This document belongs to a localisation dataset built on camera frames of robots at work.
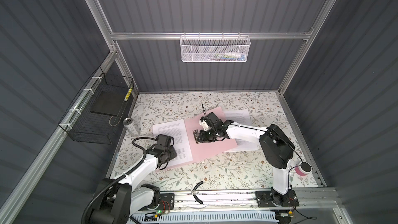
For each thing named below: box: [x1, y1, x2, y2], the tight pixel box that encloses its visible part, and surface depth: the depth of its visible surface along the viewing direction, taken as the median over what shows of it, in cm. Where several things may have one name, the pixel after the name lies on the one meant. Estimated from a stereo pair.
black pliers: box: [190, 180, 204, 205], surface depth 78 cm
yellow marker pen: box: [123, 86, 133, 102], surface depth 83 cm
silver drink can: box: [122, 117, 140, 137], surface depth 90 cm
